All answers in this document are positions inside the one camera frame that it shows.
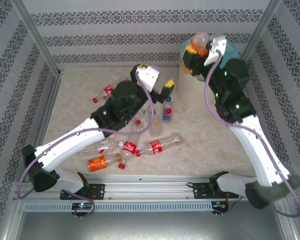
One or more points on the aluminium side rail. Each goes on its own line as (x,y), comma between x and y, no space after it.
(48,110)

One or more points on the black right mount plate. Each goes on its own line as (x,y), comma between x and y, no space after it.
(201,190)

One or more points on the cola bottle red label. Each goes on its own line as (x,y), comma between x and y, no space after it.
(128,148)

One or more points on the black mount plate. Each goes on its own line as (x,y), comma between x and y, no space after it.
(98,191)
(201,190)

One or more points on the orange label juice bottle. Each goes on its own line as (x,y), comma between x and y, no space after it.
(97,163)

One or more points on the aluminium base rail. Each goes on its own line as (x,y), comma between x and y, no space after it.
(150,187)

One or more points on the aluminium frame post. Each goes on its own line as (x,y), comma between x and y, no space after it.
(32,32)
(262,27)

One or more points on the white bin with teal liner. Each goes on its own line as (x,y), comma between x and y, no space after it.
(231,50)

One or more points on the small cola bottle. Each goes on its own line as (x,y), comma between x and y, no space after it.
(107,90)

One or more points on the clear bottle red cap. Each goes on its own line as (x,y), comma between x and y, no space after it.
(138,122)

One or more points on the long cola bottle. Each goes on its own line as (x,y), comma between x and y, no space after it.
(156,147)

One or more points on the clear bottle green band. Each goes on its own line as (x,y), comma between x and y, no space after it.
(155,126)

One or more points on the metal base sheet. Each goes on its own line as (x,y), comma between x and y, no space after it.
(150,225)

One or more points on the clear bottle white label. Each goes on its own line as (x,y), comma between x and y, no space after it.
(105,145)

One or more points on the right circuit board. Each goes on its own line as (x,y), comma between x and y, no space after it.
(220,205)

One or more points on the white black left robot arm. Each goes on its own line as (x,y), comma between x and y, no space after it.
(70,140)

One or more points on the clear bottle orange label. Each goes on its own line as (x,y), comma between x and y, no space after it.
(200,40)

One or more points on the cream waste bin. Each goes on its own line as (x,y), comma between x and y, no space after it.
(190,92)

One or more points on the black left mount plate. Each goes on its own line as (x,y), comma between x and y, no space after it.
(98,191)

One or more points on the circuit board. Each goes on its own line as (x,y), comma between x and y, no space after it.
(220,205)
(82,205)

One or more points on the blue cap water bottle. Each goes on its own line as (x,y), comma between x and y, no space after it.
(167,111)

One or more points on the left circuit board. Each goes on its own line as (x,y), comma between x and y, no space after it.
(82,205)

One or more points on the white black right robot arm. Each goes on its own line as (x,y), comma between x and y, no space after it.
(260,150)

